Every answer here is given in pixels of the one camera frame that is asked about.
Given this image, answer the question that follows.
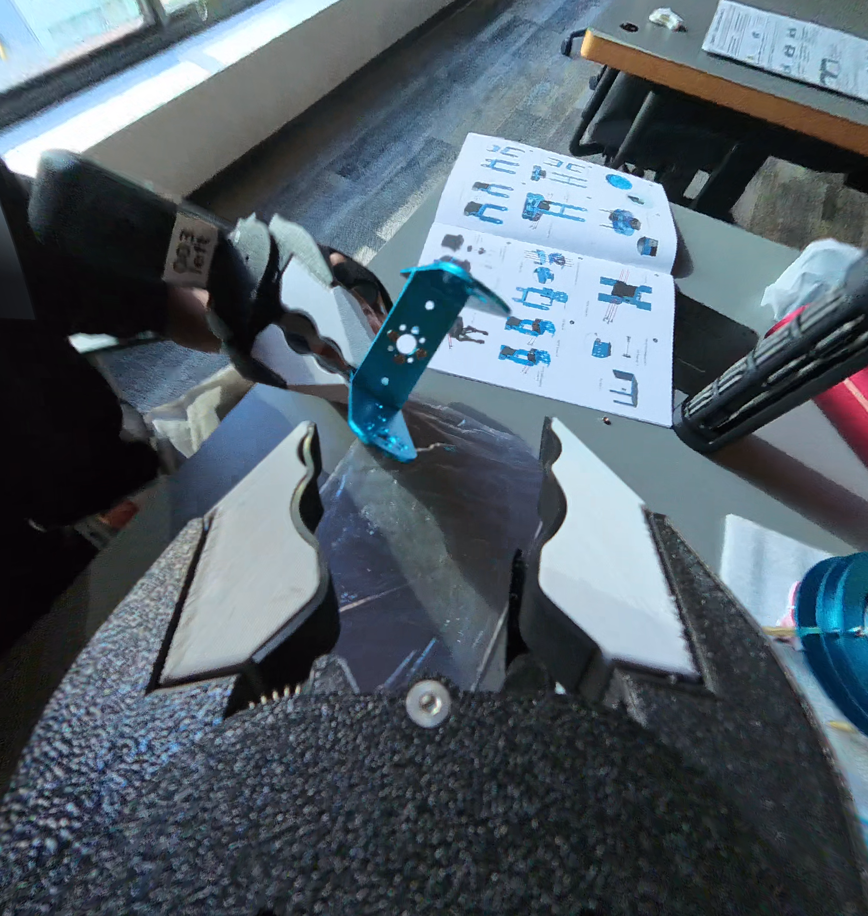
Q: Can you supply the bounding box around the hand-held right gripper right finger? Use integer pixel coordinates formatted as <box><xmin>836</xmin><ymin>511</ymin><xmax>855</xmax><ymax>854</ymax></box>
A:
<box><xmin>509</xmin><ymin>416</ymin><xmax>707</xmax><ymax>695</ymax></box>

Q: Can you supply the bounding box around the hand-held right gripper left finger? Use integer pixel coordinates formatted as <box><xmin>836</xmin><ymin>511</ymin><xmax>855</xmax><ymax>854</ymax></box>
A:
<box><xmin>148</xmin><ymin>420</ymin><xmax>338</xmax><ymax>691</ymax></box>

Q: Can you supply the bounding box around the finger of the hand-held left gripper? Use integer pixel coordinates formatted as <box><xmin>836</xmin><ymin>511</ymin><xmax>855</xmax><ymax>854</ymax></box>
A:
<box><xmin>246</xmin><ymin>308</ymin><xmax>361</xmax><ymax>395</ymax></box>
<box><xmin>270</xmin><ymin>215</ymin><xmax>381</xmax><ymax>376</ymax></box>

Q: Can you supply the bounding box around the blue metal bracket assembly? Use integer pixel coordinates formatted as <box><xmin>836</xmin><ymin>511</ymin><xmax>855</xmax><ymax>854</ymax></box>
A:
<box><xmin>346</xmin><ymin>261</ymin><xmax>515</xmax><ymax>465</ymax></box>

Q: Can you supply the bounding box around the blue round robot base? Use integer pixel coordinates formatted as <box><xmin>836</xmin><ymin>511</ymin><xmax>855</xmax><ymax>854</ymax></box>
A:
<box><xmin>792</xmin><ymin>552</ymin><xmax>868</xmax><ymax>752</ymax></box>

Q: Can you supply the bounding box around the person's left hand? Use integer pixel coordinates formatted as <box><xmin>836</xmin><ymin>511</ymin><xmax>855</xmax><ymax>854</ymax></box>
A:
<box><xmin>320</xmin><ymin>247</ymin><xmax>395</xmax><ymax>333</ymax></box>

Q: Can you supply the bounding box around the large clear plastic bag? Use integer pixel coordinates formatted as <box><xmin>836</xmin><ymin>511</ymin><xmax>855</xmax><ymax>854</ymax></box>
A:
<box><xmin>309</xmin><ymin>398</ymin><xmax>552</xmax><ymax>691</ymax></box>

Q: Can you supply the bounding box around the window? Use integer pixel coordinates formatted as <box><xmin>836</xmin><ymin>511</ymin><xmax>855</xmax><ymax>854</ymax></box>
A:
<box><xmin>0</xmin><ymin>0</ymin><xmax>306</xmax><ymax>137</ymax></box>

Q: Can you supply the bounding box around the person's dark clothing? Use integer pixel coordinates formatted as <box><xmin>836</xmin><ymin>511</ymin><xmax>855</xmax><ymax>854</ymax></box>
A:
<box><xmin>0</xmin><ymin>136</ymin><xmax>170</xmax><ymax>681</ymax></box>

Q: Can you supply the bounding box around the white instruction sheet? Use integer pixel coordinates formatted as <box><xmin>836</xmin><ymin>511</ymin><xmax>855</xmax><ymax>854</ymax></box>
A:
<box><xmin>410</xmin><ymin>132</ymin><xmax>681</xmax><ymax>427</ymax></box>

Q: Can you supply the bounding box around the red cylindrical container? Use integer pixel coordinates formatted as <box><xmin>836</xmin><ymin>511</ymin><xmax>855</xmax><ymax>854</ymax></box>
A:
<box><xmin>811</xmin><ymin>358</ymin><xmax>868</xmax><ymax>495</ymax></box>

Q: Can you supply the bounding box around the white crumpled bag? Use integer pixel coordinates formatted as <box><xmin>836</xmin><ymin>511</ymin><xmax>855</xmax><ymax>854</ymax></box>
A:
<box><xmin>761</xmin><ymin>237</ymin><xmax>867</xmax><ymax>327</ymax></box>

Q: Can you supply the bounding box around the black office chair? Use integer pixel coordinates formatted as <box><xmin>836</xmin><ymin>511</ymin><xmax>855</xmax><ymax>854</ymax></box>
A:
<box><xmin>560</xmin><ymin>26</ymin><xmax>785</xmax><ymax>219</ymax></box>

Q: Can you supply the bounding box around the wooden edged table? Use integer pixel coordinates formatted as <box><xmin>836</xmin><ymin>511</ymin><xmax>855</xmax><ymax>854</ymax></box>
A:
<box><xmin>578</xmin><ymin>0</ymin><xmax>868</xmax><ymax>166</ymax></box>

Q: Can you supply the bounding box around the white printed sheet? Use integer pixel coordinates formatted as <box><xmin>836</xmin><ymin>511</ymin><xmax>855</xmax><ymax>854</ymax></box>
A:
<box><xmin>699</xmin><ymin>0</ymin><xmax>868</xmax><ymax>111</ymax></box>

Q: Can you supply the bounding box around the black ribbed handle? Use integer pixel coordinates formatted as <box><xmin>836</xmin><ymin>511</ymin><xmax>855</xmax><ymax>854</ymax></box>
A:
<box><xmin>673</xmin><ymin>237</ymin><xmax>868</xmax><ymax>456</ymax></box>

